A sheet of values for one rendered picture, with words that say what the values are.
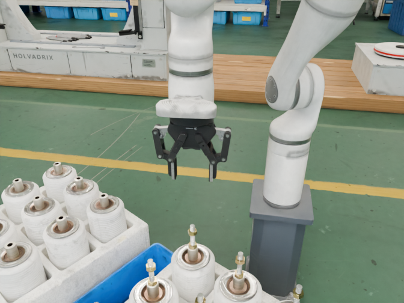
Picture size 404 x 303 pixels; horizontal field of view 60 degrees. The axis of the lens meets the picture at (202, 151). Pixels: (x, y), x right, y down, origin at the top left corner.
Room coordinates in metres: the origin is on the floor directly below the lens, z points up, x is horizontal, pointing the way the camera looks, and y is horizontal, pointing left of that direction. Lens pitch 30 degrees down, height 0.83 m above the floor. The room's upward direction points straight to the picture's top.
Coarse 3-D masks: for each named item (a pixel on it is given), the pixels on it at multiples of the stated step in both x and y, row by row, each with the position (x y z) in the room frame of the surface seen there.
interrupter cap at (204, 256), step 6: (186, 246) 0.58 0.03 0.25; (198, 246) 0.58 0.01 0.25; (204, 246) 0.58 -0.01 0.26; (180, 252) 0.56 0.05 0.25; (186, 252) 0.56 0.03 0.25; (198, 252) 0.57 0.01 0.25; (204, 252) 0.56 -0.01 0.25; (180, 258) 0.55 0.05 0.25; (186, 258) 0.55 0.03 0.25; (198, 258) 0.55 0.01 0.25; (204, 258) 0.55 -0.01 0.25; (180, 264) 0.53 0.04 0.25; (186, 264) 0.53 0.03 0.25; (192, 264) 0.53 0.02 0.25; (198, 264) 0.53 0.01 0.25; (204, 264) 0.53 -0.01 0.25; (192, 270) 0.52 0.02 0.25
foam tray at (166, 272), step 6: (216, 264) 0.60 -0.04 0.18; (162, 270) 0.58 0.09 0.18; (168, 270) 0.58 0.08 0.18; (216, 270) 0.58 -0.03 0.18; (222, 270) 0.58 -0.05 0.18; (228, 270) 0.58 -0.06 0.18; (162, 276) 0.56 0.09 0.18; (168, 276) 0.56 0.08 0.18; (216, 276) 0.57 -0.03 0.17; (210, 294) 0.51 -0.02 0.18; (264, 294) 0.51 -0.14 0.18; (180, 300) 0.50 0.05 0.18; (210, 300) 0.50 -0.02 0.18; (264, 300) 0.50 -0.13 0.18; (270, 300) 0.50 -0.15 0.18; (276, 300) 0.50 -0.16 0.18
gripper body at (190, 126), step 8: (176, 120) 0.52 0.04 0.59; (184, 120) 0.52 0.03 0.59; (192, 120) 0.51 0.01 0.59; (200, 120) 0.52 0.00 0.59; (208, 120) 0.53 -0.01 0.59; (168, 128) 0.55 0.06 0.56; (176, 128) 0.54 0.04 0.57; (184, 128) 0.54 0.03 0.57; (192, 128) 0.54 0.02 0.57; (200, 128) 0.54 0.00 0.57; (208, 128) 0.54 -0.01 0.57; (176, 136) 0.54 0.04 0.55; (192, 136) 0.54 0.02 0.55; (208, 136) 0.54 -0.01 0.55; (184, 144) 0.54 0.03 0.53; (192, 144) 0.54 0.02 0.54
